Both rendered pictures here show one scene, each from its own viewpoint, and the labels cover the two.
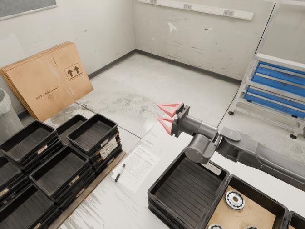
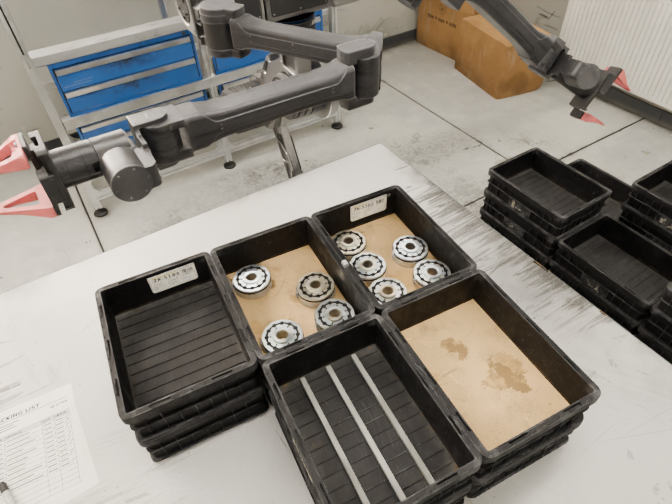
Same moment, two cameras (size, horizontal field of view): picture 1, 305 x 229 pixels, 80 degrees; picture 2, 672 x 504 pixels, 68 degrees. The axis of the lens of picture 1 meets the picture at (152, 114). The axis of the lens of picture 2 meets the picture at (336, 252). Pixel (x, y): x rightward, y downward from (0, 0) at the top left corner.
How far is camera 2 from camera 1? 34 cm
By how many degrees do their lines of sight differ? 45
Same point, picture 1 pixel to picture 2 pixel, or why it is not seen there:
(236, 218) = (278, 297)
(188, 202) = (204, 358)
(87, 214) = not seen: outside the picture
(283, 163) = (236, 100)
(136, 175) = (60, 461)
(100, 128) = not seen: outside the picture
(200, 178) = (179, 312)
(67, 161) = not seen: outside the picture
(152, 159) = (54, 402)
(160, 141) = (27, 360)
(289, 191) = (292, 213)
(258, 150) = (198, 108)
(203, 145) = (129, 157)
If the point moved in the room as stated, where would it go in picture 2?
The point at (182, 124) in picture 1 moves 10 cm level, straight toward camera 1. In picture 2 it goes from (60, 166) to (102, 191)
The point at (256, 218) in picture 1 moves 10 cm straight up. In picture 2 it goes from (296, 271) to (292, 246)
